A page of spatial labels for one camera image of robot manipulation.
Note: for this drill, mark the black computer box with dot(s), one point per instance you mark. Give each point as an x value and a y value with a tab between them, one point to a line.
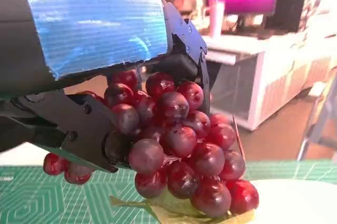
287	8

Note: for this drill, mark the green cutting mat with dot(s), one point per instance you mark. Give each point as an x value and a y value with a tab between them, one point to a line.
39	203

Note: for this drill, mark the white plate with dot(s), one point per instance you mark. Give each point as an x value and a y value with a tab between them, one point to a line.
302	203

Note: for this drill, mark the white mesh cabinet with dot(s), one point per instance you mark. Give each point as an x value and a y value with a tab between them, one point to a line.
256	89

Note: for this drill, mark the red toy grape bunch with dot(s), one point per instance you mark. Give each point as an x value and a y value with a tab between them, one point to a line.
179	137

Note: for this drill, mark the grey-blue chair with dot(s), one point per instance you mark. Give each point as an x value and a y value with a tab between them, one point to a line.
314	126

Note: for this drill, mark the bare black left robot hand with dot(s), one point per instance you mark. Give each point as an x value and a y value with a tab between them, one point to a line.
92	23

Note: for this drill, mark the white cup with straw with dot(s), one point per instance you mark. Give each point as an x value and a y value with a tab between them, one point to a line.
216	15

